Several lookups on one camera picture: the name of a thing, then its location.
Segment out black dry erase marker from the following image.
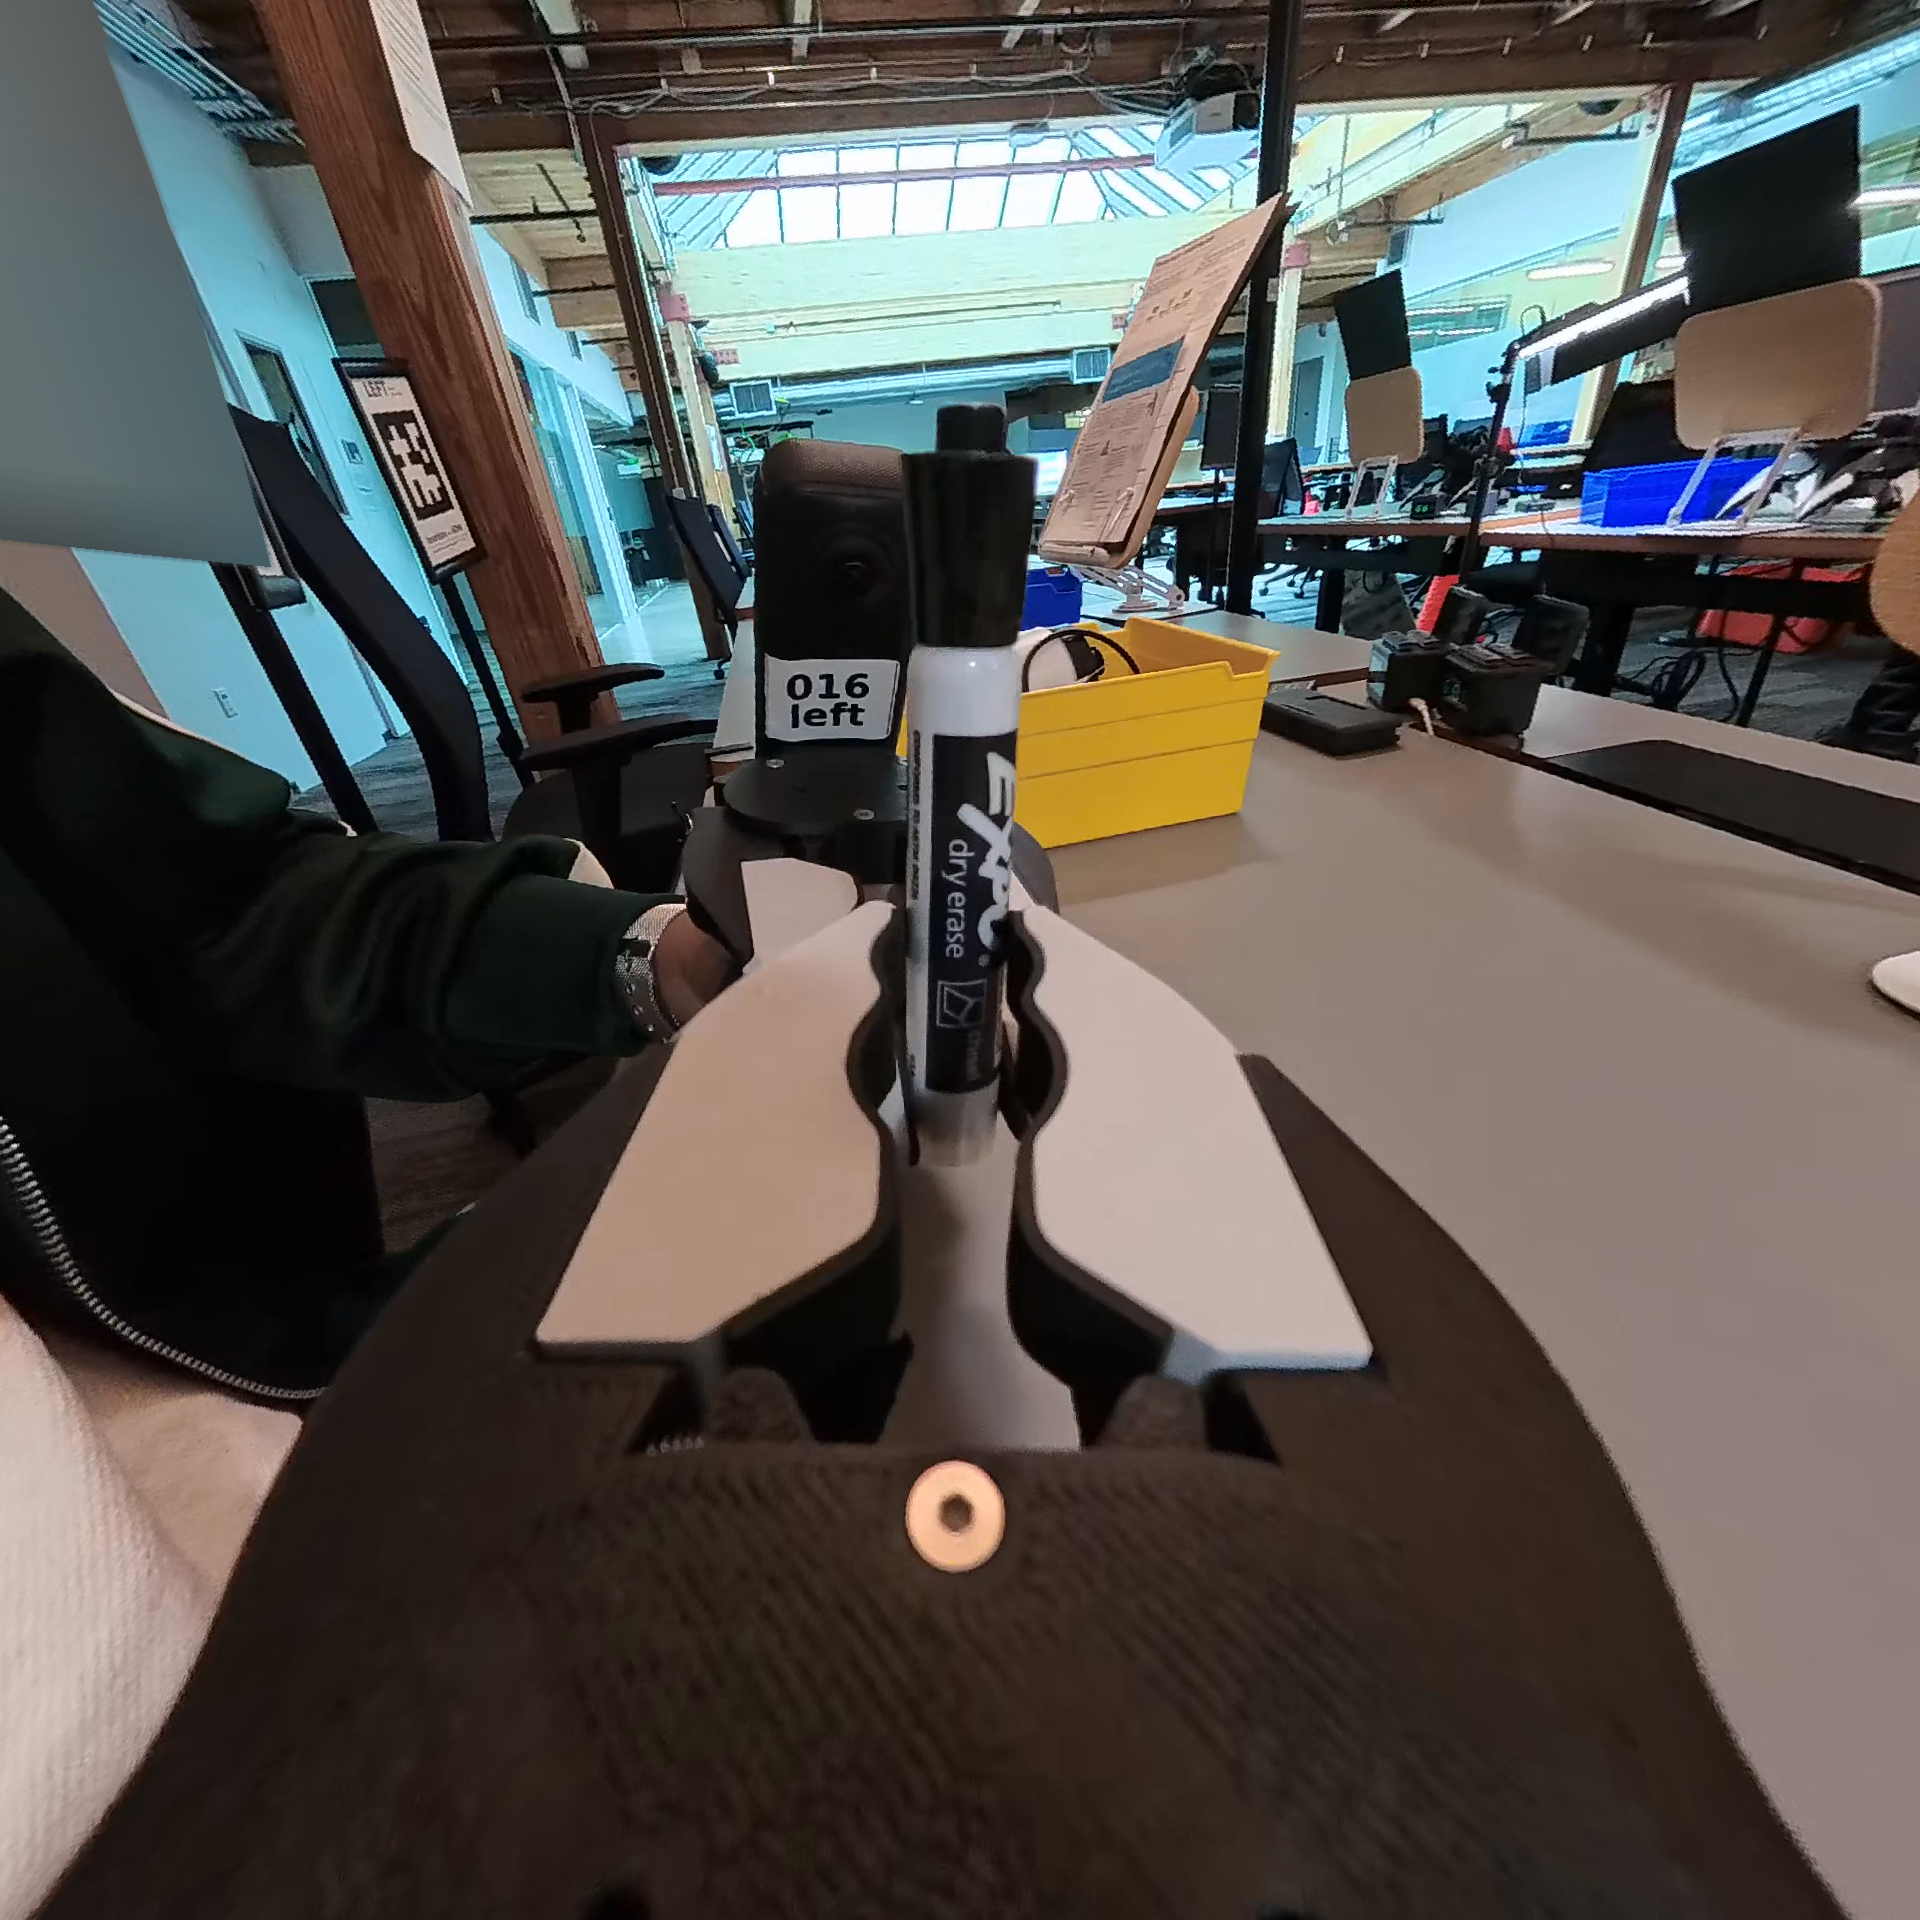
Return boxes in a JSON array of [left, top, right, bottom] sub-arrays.
[[897, 403, 1040, 1169]]

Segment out wooden document board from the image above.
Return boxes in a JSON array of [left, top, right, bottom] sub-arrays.
[[1039, 194, 1296, 617]]

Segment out person's left forearm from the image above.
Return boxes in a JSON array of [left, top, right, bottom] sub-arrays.
[[195, 833, 664, 1103]]

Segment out black office chair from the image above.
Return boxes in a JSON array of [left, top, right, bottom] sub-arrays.
[[211, 405, 722, 890]]

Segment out yellow plastic bin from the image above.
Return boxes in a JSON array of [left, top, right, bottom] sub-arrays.
[[897, 617, 1281, 850]]

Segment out black cable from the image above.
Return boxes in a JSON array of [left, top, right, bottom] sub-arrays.
[[1019, 626, 1146, 695]]

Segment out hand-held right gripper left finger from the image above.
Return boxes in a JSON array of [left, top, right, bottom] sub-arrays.
[[536, 901, 911, 1379]]

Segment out person's left hand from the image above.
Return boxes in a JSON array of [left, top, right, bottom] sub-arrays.
[[652, 907, 747, 1037]]

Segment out wooden board on stand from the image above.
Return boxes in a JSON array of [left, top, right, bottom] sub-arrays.
[[1668, 276, 1887, 530], [1343, 364, 1426, 518]]

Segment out flat black box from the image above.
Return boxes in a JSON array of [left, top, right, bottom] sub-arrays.
[[1260, 691, 1405, 757]]

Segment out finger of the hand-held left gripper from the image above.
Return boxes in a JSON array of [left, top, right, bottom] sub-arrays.
[[738, 858, 866, 974]]

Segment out silver wristwatch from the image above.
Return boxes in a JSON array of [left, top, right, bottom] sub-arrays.
[[613, 901, 688, 1046]]

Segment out wooden pillar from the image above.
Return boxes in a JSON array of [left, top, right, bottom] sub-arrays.
[[251, 0, 607, 740]]

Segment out framed tag sign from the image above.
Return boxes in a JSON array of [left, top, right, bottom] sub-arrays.
[[335, 359, 491, 585]]

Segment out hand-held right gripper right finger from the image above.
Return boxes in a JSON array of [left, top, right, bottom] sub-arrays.
[[1002, 902, 1376, 1386]]

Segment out black desk mat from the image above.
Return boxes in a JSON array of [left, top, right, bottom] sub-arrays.
[[1545, 738, 1920, 895]]

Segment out white paper notice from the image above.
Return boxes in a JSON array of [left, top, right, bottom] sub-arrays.
[[368, 0, 476, 213]]

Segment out black pole with disc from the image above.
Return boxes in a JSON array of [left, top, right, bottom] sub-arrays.
[[1224, 0, 1309, 617]]

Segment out person's white ribbed top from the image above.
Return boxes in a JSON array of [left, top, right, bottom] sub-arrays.
[[0, 1289, 308, 1920]]

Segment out person's green jacket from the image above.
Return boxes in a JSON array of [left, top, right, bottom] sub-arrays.
[[0, 593, 633, 1403]]

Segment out grey desk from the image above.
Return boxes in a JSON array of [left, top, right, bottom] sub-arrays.
[[704, 607, 1920, 1920]]

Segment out wooden background desk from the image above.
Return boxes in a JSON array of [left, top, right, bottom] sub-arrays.
[[1258, 503, 1896, 707]]

